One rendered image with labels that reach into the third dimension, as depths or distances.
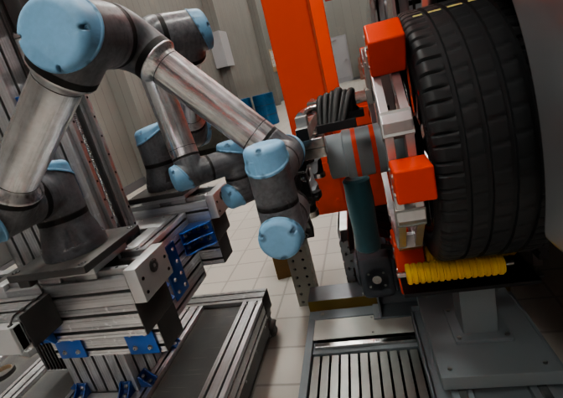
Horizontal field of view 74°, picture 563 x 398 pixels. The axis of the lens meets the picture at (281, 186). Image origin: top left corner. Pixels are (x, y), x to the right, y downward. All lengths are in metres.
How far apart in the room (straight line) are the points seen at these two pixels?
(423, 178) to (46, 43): 0.67
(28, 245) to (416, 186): 1.15
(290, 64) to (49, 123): 0.93
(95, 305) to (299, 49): 1.05
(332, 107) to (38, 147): 0.59
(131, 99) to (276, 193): 5.54
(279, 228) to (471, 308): 0.82
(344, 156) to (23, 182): 0.73
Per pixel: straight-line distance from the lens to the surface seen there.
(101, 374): 1.55
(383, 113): 0.83
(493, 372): 1.27
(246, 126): 0.73
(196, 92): 0.75
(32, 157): 0.82
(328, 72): 3.39
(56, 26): 0.69
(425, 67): 0.83
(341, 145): 1.04
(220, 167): 1.06
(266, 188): 0.61
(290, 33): 1.47
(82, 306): 1.09
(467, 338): 1.34
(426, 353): 1.43
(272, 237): 0.62
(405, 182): 0.75
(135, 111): 6.09
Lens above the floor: 1.11
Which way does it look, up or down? 16 degrees down
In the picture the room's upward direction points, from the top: 14 degrees counter-clockwise
